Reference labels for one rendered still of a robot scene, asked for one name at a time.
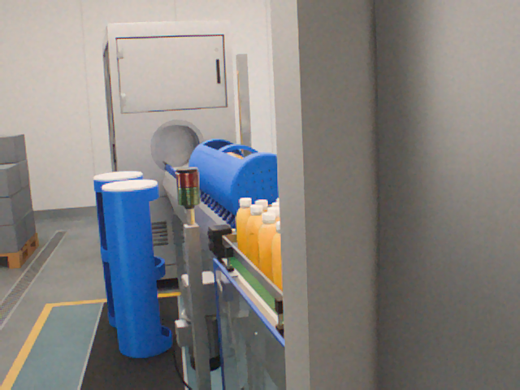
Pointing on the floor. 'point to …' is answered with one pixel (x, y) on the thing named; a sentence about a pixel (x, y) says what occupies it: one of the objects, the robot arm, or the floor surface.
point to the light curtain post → (244, 101)
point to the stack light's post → (192, 250)
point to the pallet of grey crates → (15, 202)
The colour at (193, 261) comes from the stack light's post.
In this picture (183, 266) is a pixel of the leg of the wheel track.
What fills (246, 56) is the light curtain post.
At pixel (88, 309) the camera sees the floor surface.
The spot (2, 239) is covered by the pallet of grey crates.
